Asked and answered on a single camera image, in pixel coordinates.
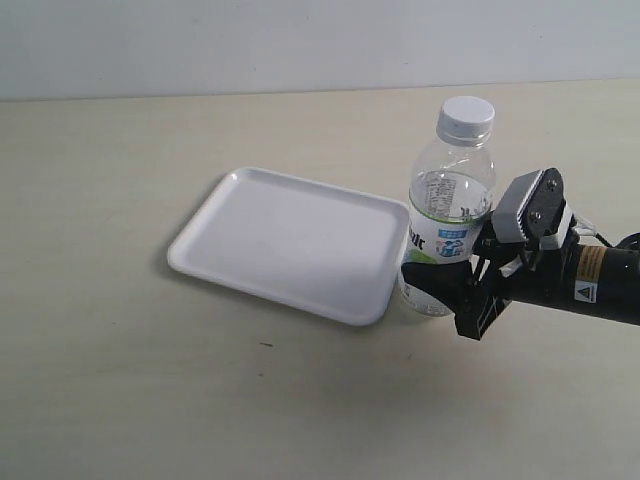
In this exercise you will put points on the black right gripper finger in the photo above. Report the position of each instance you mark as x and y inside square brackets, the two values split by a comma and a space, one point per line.
[436, 288]

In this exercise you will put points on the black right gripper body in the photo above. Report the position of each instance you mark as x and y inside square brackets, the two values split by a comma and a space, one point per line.
[505, 273]

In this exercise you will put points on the clear plastic drink bottle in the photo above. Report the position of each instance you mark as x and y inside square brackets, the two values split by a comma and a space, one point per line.
[450, 194]

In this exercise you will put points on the white bottle cap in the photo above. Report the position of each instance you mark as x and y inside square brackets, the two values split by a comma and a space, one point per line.
[465, 117]

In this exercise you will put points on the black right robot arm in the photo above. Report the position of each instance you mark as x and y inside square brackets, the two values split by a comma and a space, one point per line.
[592, 280]

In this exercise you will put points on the white rectangular plastic tray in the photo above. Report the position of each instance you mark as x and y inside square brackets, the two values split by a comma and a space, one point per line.
[316, 247]

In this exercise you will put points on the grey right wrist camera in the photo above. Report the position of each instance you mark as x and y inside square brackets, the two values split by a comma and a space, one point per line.
[533, 211]

